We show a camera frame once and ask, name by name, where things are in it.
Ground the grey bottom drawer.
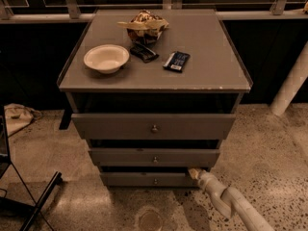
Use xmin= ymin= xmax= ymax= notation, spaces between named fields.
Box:
xmin=100 ymin=172 xmax=197 ymax=188

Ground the grey drawer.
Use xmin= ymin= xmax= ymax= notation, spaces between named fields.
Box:
xmin=100 ymin=172 xmax=197 ymax=188
xmin=89 ymin=148 xmax=219 ymax=167
xmin=71 ymin=114 xmax=235 ymax=140

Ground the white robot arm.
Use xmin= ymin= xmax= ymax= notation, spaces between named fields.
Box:
xmin=188 ymin=167 xmax=274 ymax=231

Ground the grey middle drawer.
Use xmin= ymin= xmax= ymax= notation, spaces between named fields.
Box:
xmin=89 ymin=148 xmax=219 ymax=167

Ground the grey drawer cabinet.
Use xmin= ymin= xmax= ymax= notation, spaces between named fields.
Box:
xmin=58 ymin=10 xmax=252 ymax=175

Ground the grey top drawer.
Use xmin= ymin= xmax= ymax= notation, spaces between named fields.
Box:
xmin=71 ymin=114 xmax=235 ymax=140

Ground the black snack bar wrapper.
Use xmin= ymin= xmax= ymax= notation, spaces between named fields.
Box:
xmin=130 ymin=43 xmax=159 ymax=63

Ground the white paper bowl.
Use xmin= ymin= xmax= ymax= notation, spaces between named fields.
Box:
xmin=84 ymin=44 xmax=130 ymax=74

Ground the white diagonal pole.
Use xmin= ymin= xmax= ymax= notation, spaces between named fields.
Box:
xmin=269 ymin=42 xmax=308 ymax=116

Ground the crumpled chip bag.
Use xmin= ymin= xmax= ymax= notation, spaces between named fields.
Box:
xmin=117 ymin=10 xmax=168 ymax=45

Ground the beige cloth bag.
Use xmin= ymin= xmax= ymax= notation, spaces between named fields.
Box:
xmin=4 ymin=103 xmax=42 ymax=136

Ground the black folding stand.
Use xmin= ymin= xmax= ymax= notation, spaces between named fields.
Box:
xmin=0 ymin=105 xmax=64 ymax=231

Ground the metal window rail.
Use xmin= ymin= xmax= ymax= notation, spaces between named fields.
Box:
xmin=0 ymin=0 xmax=308 ymax=23

